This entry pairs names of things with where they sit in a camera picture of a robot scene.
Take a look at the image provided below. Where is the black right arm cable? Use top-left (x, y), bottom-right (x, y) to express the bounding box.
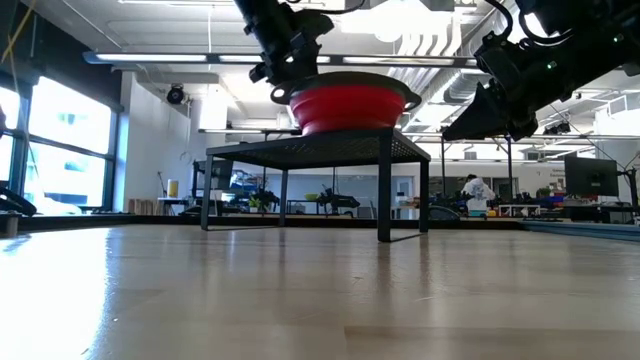
top-left (482, 0), bottom-right (574, 49)

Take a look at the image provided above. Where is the silver spiral ventilation duct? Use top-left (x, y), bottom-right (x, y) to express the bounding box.
top-left (442, 64), bottom-right (489, 106)

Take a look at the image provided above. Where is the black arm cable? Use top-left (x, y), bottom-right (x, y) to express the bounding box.
top-left (298, 0), bottom-right (369, 16)
top-left (482, 0), bottom-right (574, 49)

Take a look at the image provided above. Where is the long linear ceiling light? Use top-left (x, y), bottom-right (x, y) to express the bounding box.
top-left (83, 51), bottom-right (481, 69)

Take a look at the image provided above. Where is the background potted plant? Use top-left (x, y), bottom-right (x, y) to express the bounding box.
top-left (248, 188), bottom-right (281, 214)

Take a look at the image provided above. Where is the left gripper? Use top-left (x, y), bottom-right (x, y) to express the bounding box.
top-left (248, 9), bottom-right (335, 86)

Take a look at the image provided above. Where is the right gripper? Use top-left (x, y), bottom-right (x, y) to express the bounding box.
top-left (442, 32), bottom-right (576, 143)

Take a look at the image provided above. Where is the black aluminium table frame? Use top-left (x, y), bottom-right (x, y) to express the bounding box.
top-left (0, 185), bottom-right (640, 244)

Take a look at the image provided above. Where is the person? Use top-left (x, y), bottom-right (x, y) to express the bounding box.
top-left (460, 173), bottom-right (497, 217)

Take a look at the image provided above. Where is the red collapsible colander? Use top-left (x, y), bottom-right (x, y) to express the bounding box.
top-left (269, 70), bottom-right (423, 136)

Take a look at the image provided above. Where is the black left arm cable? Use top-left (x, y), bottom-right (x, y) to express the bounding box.
top-left (298, 0), bottom-right (369, 16)

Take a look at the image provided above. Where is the black perforated metal shelf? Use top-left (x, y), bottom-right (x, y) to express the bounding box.
top-left (201, 127), bottom-right (432, 244)

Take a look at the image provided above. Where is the black computer monitor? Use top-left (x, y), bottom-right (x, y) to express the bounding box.
top-left (564, 155), bottom-right (620, 198)

